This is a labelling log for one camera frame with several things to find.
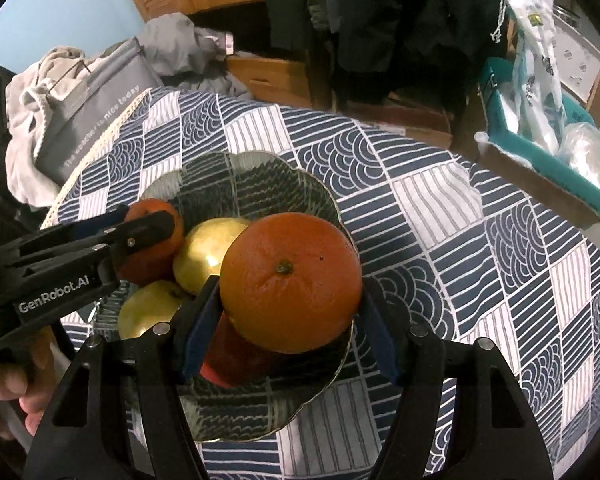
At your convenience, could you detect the beige cloth pile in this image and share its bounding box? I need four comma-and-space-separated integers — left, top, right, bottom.
5, 47, 104, 208

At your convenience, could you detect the cardboard box under bin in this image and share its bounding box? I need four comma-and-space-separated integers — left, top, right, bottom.
337, 93, 600, 230

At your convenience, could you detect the clear glass plate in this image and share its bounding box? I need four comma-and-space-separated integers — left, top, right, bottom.
92, 148, 361, 443

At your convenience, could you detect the person's left hand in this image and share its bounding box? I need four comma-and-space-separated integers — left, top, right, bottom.
0, 327, 57, 440

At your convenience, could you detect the wooden drawer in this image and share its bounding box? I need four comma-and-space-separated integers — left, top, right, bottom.
226, 55, 312, 108

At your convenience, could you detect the black hanging jacket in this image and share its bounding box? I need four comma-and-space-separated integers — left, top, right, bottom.
264, 0, 507, 114

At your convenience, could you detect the dark red apple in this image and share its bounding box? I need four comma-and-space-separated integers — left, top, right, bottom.
199, 313, 275, 388

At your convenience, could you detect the grey fabric storage bag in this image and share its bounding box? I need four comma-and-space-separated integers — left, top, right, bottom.
34, 38, 161, 185

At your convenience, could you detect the small tangerine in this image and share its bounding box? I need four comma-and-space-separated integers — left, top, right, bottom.
114, 198, 185, 286

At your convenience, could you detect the round yellow-green pear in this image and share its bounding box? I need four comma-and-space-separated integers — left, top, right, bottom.
118, 280, 194, 339

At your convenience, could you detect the blue white patterned tablecloth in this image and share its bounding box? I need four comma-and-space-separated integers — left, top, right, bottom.
46, 88, 600, 477

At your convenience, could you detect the pointed yellow-green pear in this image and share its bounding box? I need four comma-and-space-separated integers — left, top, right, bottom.
173, 218, 250, 295

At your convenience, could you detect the large orange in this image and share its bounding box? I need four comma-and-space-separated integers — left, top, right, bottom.
220, 212, 363, 354

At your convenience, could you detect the clear plastic bag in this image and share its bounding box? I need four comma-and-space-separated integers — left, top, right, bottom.
557, 122, 600, 189

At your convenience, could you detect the teal plastic bin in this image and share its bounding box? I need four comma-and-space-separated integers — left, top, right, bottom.
479, 58, 600, 216

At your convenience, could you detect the white printed rice bag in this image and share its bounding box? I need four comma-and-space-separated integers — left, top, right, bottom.
502, 0, 566, 155

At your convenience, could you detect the white storage drawer box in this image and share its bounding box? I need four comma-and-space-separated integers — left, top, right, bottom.
554, 15, 600, 104

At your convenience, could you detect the grey clothes pile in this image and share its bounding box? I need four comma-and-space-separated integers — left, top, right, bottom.
137, 12, 253, 100

